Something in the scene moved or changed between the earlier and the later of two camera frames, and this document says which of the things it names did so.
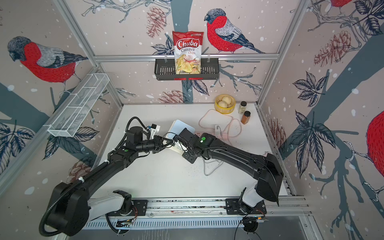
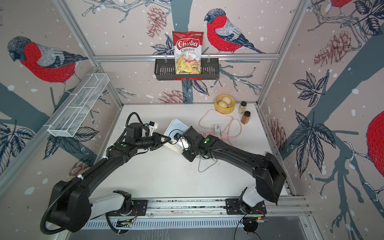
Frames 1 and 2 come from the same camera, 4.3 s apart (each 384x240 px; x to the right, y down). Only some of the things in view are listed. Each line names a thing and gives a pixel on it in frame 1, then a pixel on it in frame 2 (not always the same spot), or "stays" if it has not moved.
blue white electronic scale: [175, 128] stays
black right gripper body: [188, 156] stays
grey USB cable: [213, 171] to [211, 165]
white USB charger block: [217, 131] stays
